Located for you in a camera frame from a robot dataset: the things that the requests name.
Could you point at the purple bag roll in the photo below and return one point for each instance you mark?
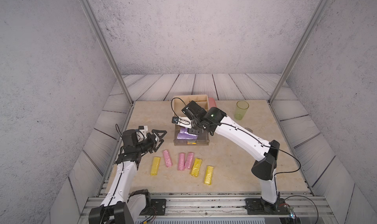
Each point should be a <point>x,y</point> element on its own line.
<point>189,131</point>
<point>182,136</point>

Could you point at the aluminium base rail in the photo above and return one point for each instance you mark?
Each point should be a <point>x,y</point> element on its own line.
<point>230,208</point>

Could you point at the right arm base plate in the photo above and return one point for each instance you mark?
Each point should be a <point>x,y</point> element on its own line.
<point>258,206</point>

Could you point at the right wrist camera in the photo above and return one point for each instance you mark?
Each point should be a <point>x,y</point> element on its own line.
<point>182,121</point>

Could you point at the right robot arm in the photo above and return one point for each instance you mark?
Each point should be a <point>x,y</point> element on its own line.
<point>265,153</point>

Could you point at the pink bag roll right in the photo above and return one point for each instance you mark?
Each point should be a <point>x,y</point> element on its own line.
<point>189,161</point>

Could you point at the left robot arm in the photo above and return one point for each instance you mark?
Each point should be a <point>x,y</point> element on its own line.
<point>121,206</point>

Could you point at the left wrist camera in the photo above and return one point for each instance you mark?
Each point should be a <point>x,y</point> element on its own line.
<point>142,131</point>

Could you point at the yellow bag roll right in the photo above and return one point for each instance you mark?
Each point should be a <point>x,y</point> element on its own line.
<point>208,175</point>

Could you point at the right aluminium frame post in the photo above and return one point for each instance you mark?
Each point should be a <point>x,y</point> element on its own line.
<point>313,21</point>

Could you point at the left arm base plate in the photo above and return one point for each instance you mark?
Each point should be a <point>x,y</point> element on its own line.
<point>157,207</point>

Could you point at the yellow bag roll far left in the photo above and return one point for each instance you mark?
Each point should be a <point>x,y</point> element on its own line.
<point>155,166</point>

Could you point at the transparent drawer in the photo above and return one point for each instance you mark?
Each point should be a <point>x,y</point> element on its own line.
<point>202,140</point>

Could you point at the pink bag roll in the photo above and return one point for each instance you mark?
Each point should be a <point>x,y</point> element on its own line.
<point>189,161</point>
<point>167,158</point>
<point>181,162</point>

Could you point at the left aluminium frame post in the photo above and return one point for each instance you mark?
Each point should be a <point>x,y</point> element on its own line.
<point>105,47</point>

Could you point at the purple bag roll front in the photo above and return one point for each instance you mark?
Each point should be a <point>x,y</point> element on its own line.
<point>182,136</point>

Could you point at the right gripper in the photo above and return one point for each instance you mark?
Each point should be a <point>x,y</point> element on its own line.
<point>192,131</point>

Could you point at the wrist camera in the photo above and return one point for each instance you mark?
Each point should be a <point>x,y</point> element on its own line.
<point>142,131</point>
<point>182,121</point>

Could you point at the pink bag roll left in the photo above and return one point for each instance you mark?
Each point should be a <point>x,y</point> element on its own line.
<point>167,158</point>

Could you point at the pink bag roll middle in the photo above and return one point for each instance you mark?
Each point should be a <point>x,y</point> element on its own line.
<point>181,162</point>

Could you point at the yellow bag roll middle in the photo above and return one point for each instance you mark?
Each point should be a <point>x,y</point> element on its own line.
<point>196,167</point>

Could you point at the green translucent cup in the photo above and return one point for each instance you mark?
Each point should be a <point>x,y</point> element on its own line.
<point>241,109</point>

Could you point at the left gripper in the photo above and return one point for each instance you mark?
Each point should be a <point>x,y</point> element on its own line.
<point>152,142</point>

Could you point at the yellow bag roll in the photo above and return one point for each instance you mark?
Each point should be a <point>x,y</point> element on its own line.
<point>196,167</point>
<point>155,166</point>
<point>208,175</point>

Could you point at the pink sponge block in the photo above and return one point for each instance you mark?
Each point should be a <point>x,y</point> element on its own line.
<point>212,102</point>

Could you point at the aluminium frame post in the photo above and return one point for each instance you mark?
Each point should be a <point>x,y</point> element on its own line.
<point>105,47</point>
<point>313,21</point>

